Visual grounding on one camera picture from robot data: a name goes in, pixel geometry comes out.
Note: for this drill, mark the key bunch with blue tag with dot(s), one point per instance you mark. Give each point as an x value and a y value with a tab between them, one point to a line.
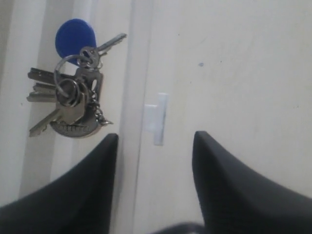
75	84

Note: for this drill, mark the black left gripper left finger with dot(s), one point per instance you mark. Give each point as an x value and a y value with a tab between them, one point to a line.
78	202

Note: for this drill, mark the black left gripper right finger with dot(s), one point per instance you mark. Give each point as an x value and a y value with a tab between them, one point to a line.
235	199

